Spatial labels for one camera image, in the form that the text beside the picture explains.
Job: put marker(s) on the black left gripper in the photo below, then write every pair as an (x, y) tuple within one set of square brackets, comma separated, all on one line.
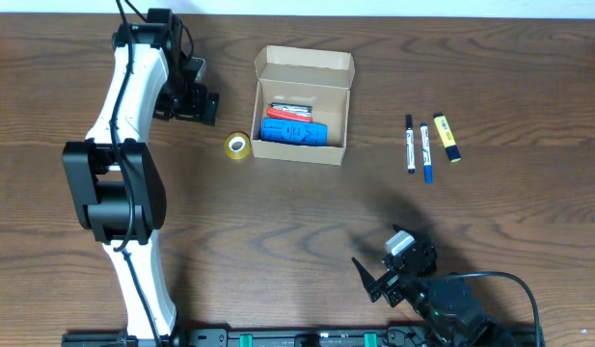
[(195, 109)]

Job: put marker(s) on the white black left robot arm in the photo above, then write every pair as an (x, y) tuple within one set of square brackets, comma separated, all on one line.
[(116, 188)]

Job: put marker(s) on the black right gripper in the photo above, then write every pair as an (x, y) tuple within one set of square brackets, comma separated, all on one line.
[(390, 282)]

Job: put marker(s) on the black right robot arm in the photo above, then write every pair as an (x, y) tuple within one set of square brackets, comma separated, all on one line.
[(448, 307)]

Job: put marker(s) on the yellow highlighter pen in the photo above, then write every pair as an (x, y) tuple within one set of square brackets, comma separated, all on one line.
[(446, 136)]

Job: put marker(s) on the black whiteboard marker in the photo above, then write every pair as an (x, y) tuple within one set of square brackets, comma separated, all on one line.
[(410, 145)]

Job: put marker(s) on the brown cardboard box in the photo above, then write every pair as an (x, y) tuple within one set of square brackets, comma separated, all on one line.
[(317, 78)]

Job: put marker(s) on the yellow tape roll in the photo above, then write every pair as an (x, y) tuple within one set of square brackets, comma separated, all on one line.
[(237, 146)]

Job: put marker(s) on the blue whiteboard marker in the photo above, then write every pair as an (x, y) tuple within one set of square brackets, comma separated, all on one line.
[(426, 153)]

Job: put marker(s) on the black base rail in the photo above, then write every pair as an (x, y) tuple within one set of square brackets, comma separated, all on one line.
[(393, 336)]

